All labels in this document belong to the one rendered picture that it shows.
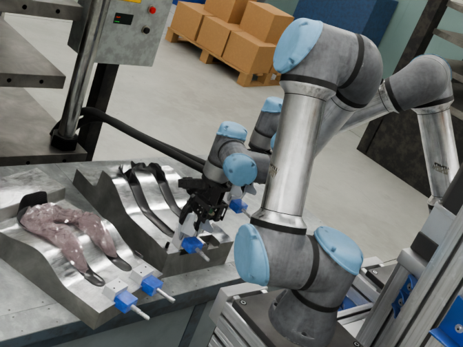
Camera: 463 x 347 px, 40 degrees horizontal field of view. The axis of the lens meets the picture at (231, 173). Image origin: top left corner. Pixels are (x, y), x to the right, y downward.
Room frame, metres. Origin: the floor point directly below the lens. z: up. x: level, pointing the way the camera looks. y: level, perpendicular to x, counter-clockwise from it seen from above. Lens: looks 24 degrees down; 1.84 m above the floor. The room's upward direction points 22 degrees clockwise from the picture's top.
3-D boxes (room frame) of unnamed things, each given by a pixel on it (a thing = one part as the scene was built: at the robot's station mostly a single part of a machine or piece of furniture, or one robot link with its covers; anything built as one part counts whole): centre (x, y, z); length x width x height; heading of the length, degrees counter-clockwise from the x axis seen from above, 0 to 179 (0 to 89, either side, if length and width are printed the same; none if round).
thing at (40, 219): (1.39, 0.35, 0.90); 0.26 x 0.18 x 0.08; 68
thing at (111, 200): (1.72, 0.19, 0.87); 0.50 x 0.26 x 0.14; 51
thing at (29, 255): (1.39, 0.35, 0.85); 0.50 x 0.26 x 0.11; 68
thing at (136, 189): (1.70, 0.19, 0.92); 0.35 x 0.16 x 0.09; 51
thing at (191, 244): (1.51, 0.02, 0.92); 0.13 x 0.05 x 0.05; 51
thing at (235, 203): (1.81, -0.07, 0.93); 0.13 x 0.05 x 0.05; 51
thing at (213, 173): (1.52, 0.03, 1.15); 0.08 x 0.08 x 0.05
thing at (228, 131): (1.52, 0.03, 1.23); 0.09 x 0.08 x 0.11; 24
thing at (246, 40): (6.87, 0.52, 0.37); 1.20 x 0.82 x 0.74; 59
